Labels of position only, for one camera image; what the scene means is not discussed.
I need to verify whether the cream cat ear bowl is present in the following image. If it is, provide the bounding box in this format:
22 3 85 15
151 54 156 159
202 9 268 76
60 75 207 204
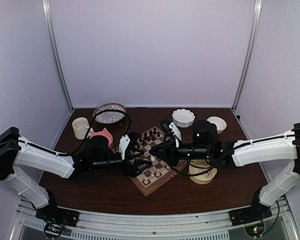
188 159 218 185

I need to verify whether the white pawn chess piece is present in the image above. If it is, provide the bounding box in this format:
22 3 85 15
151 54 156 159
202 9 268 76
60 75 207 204
150 154 156 162
155 168 161 177

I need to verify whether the wooden chess board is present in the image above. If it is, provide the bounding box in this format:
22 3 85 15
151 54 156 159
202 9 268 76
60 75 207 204
114 127 177 196

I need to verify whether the aluminium frame post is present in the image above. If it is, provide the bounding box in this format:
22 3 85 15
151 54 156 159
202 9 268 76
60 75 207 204
231 0 263 112
42 0 74 112

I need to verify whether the white scalloped bowl black rim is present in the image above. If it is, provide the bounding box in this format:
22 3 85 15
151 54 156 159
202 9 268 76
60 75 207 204
171 108 195 128

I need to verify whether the pink cat ear bowl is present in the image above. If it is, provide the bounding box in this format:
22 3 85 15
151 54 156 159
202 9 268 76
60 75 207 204
90 127 113 149

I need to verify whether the plain white round bowl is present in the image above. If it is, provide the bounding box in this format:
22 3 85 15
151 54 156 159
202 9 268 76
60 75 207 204
207 116 227 135

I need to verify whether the aluminium front rail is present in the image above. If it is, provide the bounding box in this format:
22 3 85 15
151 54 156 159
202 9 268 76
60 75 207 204
7 197 300 240

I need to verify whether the patterned ceramic plate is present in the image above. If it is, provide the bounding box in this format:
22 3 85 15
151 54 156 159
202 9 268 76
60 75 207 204
92 103 126 124

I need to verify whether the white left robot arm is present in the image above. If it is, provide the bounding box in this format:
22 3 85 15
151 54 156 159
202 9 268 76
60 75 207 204
0 127 152 222

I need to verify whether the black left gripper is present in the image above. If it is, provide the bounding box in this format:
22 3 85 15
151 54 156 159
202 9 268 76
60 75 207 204
91 148 153 178

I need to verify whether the white ribbed mug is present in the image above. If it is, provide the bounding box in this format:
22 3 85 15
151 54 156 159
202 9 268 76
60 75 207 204
72 117 93 140

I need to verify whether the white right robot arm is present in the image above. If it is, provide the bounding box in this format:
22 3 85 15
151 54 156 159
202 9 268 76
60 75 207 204
149 119 300 221

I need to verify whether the aluminium frame post right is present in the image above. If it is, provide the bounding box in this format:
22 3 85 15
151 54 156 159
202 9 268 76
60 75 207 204
231 0 263 112

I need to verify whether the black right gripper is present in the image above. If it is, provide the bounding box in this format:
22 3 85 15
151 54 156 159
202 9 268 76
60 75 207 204
149 137 212 167

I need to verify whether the clear drinking glass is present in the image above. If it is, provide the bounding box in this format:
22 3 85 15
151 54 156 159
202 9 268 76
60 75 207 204
96 100 111 112

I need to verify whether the aluminium frame post left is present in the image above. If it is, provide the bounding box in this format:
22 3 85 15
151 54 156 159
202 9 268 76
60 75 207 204
42 0 74 112

